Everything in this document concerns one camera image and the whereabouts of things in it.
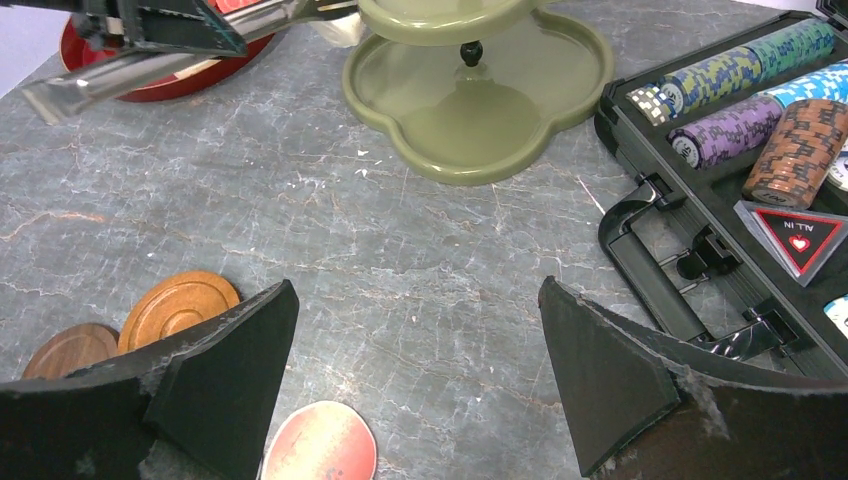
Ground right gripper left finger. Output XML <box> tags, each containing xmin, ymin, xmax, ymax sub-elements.
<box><xmin>1</xmin><ymin>281</ymin><xmax>299</xmax><ymax>479</ymax></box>

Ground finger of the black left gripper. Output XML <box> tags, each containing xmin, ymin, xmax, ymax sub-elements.
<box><xmin>70</xmin><ymin>0</ymin><xmax>247</xmax><ymax>56</ymax></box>

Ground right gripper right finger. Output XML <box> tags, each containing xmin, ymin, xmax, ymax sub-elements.
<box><xmin>538</xmin><ymin>277</ymin><xmax>847</xmax><ymax>479</ymax></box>

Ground metal tongs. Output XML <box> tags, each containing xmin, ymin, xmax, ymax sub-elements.
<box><xmin>21</xmin><ymin>1</ymin><xmax>358</xmax><ymax>125</ymax></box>

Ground red round tray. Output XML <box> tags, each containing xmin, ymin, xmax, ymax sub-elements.
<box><xmin>58</xmin><ymin>1</ymin><xmax>274</xmax><ymax>111</ymax></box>

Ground light wooden round coaster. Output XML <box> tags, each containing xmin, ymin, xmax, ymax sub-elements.
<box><xmin>117</xmin><ymin>270</ymin><xmax>241</xmax><ymax>355</ymax></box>

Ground red round coaster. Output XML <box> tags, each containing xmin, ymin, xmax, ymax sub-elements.
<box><xmin>259</xmin><ymin>400</ymin><xmax>378</xmax><ymax>480</ymax></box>

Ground dark wooden round coaster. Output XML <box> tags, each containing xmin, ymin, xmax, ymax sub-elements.
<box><xmin>21</xmin><ymin>323</ymin><xmax>118</xmax><ymax>379</ymax></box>

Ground black poker chip case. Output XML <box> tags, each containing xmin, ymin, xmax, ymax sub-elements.
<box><xmin>594</xmin><ymin>10</ymin><xmax>847</xmax><ymax>379</ymax></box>

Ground red triangle all-in button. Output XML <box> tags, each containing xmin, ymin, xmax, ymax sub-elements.
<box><xmin>733</xmin><ymin>200</ymin><xmax>847</xmax><ymax>287</ymax></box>

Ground green three-tier serving stand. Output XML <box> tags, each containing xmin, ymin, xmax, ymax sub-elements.
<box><xmin>342</xmin><ymin>1</ymin><xmax>615</xmax><ymax>185</ymax></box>

